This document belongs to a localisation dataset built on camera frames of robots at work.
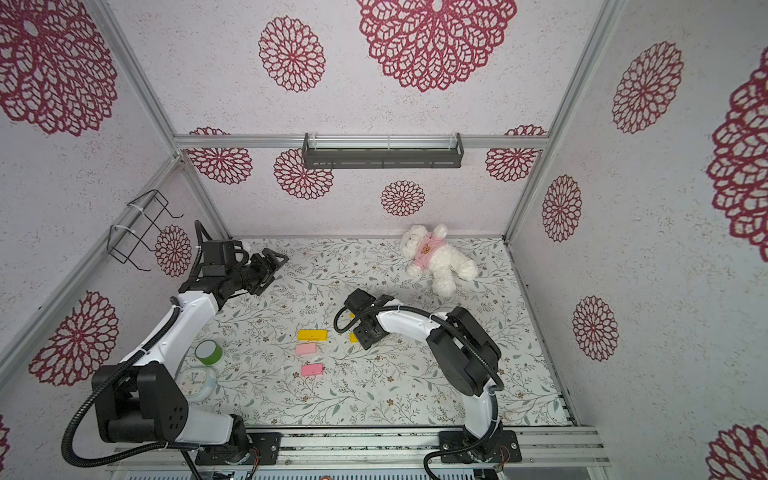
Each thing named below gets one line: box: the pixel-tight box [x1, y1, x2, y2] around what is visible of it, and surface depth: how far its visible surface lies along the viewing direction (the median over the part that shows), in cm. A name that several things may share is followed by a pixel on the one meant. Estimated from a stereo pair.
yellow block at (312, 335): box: [297, 329, 329, 341], surface depth 96 cm
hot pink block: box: [301, 363, 323, 377], surface depth 88 cm
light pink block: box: [296, 343, 317, 355], surface depth 92 cm
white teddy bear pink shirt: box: [401, 224, 478, 298], surface depth 107 cm
